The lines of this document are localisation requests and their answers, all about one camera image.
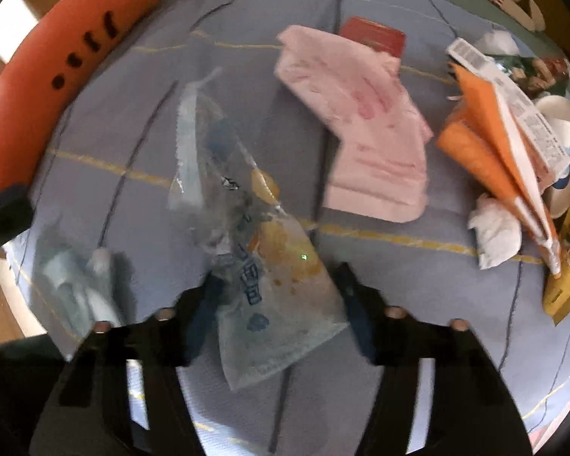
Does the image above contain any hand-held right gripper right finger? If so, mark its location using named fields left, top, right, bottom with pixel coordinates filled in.
left=330, top=262, right=535, bottom=456

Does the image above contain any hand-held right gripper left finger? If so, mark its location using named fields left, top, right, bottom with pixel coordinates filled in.
left=28, top=270, right=229, bottom=456

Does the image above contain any clear blue-print plastic wrapper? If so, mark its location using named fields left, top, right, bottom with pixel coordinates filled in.
left=167, top=67, right=350, bottom=391

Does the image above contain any red gold-print box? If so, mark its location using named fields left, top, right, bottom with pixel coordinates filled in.
left=339, top=16, right=407, bottom=59

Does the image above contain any clear plastic bag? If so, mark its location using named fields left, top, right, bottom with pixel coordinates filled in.
left=31, top=225, right=135, bottom=359

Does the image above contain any orange carrot plush pillow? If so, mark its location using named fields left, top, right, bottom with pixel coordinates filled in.
left=0, top=0, right=180, bottom=200

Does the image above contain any crumpled white tissue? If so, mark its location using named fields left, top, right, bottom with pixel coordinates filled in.
left=475, top=29, right=521, bottom=56
left=467, top=193, right=523, bottom=270

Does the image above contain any pink tissue pack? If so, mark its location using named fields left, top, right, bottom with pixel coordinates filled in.
left=274, top=25, right=434, bottom=223

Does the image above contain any orange white packet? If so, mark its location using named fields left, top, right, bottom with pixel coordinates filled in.
left=436, top=38, right=570, bottom=279

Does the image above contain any yellow snack packet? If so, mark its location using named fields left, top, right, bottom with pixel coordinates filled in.
left=542, top=176, right=570, bottom=326

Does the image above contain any white paper cup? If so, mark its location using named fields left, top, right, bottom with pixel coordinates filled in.
left=534, top=95, right=570, bottom=219

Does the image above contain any green snack packet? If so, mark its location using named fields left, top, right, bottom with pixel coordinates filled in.
left=491, top=54, right=570, bottom=98

